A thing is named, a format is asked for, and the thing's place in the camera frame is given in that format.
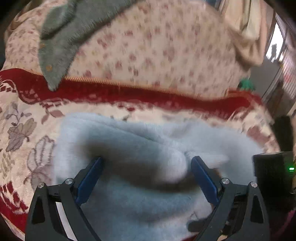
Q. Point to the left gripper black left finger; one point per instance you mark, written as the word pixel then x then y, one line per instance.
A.
pixel 44 222

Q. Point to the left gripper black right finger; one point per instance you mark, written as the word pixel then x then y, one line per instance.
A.
pixel 239 211

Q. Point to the light grey fleece pants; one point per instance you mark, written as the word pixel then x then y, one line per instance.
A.
pixel 147 190

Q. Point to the green cloth item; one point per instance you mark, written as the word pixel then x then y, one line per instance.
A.
pixel 246 85

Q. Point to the red cream floral blanket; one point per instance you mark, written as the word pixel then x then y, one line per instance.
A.
pixel 31 115

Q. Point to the small-flower print quilt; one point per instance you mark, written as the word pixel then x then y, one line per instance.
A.
pixel 179 45

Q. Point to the beige curtain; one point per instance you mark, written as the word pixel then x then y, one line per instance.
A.
pixel 248 28

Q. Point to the dark grey-green garment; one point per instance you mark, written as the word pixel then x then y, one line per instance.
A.
pixel 66 28

